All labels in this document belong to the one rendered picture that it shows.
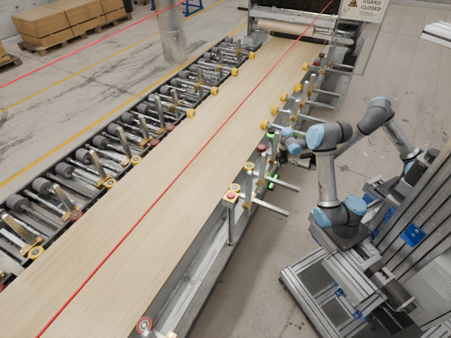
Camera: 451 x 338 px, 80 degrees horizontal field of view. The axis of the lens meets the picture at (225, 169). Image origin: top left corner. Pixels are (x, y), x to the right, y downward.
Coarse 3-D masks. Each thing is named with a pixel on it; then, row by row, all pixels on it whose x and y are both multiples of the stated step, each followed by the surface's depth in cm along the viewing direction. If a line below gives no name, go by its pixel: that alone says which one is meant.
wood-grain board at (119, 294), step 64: (256, 64) 329; (192, 128) 243; (256, 128) 241; (128, 192) 193; (192, 192) 192; (64, 256) 160; (128, 256) 159; (0, 320) 137; (64, 320) 136; (128, 320) 135
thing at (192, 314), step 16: (304, 112) 291; (272, 176) 228; (256, 208) 207; (240, 224) 196; (240, 240) 193; (224, 256) 179; (208, 272) 172; (208, 288) 165; (192, 304) 159; (192, 320) 153
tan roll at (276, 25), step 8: (264, 24) 380; (272, 24) 375; (280, 24) 371; (288, 24) 367; (296, 24) 364; (288, 32) 374; (296, 32) 367; (312, 32) 357; (320, 32) 356; (328, 32) 353
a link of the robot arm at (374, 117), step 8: (368, 112) 151; (376, 112) 148; (384, 112) 148; (360, 120) 155; (368, 120) 150; (376, 120) 148; (384, 120) 149; (360, 128) 153; (368, 128) 151; (376, 128) 150; (352, 136) 160; (360, 136) 157; (344, 144) 166; (352, 144) 164; (336, 152) 172
